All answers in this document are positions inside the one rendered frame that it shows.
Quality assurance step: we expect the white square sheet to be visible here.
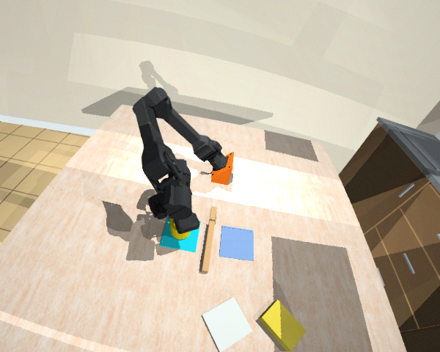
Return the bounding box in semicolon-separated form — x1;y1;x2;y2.
202;297;252;352

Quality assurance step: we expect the tan wooden bar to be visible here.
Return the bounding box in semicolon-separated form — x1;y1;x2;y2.
201;206;217;274

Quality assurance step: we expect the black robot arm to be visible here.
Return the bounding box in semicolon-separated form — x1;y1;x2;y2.
133;87;229;220

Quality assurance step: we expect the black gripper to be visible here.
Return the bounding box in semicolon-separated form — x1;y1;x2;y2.
173;213;199;234

